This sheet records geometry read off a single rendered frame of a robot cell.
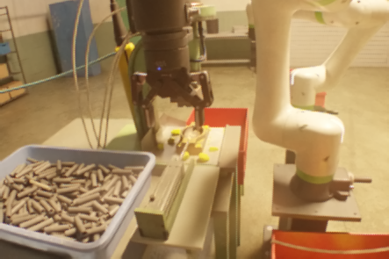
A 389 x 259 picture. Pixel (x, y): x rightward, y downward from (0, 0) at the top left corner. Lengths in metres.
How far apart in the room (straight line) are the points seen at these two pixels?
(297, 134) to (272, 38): 0.28
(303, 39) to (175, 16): 6.00
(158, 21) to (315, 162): 0.58
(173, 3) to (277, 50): 0.43
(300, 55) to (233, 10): 1.83
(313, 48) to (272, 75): 5.66
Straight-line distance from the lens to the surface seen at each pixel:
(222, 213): 0.78
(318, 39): 6.43
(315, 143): 0.77
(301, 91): 1.29
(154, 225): 0.63
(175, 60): 0.43
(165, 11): 0.41
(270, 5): 0.75
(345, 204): 0.90
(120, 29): 0.99
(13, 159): 1.15
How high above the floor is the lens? 1.49
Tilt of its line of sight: 23 degrees down
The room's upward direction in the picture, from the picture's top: 5 degrees counter-clockwise
